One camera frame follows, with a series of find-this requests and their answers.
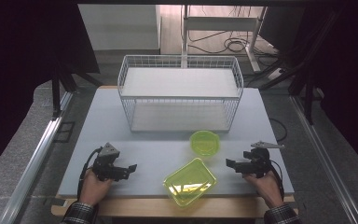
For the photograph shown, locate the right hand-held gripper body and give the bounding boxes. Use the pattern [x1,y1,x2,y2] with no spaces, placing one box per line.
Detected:
[241,140,285,179]

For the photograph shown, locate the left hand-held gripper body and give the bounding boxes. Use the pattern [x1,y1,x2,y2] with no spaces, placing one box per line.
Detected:
[91,142,131,182]

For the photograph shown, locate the round green plastic bowl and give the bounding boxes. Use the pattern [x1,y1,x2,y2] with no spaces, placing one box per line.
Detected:
[188,130,221,158]

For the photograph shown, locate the rectangular green plastic tray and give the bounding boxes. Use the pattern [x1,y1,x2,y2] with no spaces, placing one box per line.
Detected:
[162,157,218,208]

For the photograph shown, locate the white wire shelf rack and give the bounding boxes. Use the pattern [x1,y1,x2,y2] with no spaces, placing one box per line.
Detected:
[117,54,245,133]

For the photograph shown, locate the person's left hand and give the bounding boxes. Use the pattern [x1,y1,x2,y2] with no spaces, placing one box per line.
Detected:
[79,169,115,207]

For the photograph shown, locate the person's right hand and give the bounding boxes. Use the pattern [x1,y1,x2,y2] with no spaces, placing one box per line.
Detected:
[242,170,285,209]

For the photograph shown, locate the grey table mat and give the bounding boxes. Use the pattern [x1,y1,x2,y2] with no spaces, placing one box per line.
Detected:
[57,88,296,199]

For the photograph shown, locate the black metal stand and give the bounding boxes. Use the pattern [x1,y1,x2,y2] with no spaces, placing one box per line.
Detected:
[258,8,344,126]
[50,60,104,121]

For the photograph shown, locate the white cabinet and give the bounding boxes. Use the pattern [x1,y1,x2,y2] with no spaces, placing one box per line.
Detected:
[77,4,163,56]

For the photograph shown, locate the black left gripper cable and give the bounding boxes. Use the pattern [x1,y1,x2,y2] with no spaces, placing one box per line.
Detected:
[76,147,103,200]

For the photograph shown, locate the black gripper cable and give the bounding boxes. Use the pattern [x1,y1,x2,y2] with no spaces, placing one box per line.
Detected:
[268,159,285,201]
[76,147,103,200]

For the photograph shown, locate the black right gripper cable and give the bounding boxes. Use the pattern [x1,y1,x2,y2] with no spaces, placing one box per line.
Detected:
[268,159,285,201]

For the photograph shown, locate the black looped cable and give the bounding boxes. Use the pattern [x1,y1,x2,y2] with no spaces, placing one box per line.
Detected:
[268,117,289,143]

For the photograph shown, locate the aluminium rail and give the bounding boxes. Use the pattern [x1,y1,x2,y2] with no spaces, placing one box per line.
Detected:
[289,94,358,224]
[0,91,75,224]

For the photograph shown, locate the black floor cables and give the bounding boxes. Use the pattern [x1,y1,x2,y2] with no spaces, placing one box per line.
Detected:
[187,30,279,58]

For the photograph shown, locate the white desk frame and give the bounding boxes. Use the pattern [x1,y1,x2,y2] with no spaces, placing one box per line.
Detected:
[181,4,269,73]

